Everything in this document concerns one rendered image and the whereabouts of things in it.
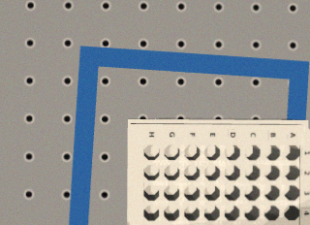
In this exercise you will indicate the white well plate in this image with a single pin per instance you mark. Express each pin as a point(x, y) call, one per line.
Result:
point(172, 161)

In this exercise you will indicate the blue tape outline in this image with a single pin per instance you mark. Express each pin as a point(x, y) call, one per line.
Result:
point(91, 58)

